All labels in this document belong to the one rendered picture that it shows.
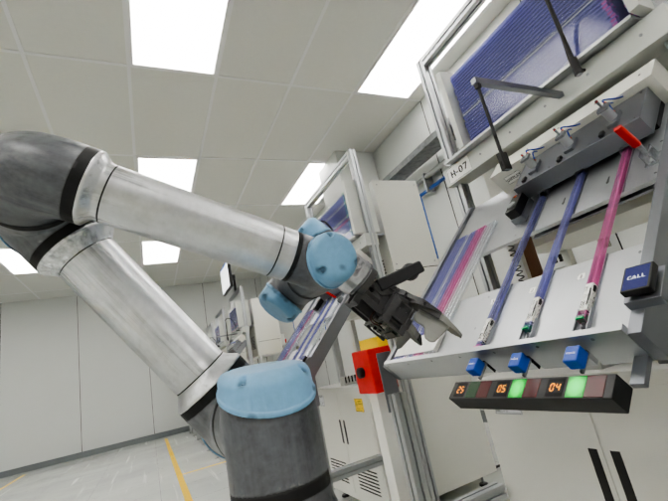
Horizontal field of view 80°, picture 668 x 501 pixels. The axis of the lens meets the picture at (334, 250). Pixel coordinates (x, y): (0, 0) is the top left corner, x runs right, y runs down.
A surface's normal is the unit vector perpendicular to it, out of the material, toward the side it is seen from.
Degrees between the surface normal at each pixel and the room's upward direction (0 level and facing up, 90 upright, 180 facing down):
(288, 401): 88
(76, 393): 90
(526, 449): 90
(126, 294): 91
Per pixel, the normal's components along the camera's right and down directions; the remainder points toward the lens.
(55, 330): 0.40, -0.32
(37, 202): 0.00, 0.65
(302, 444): 0.65, -0.32
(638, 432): -0.90, 0.07
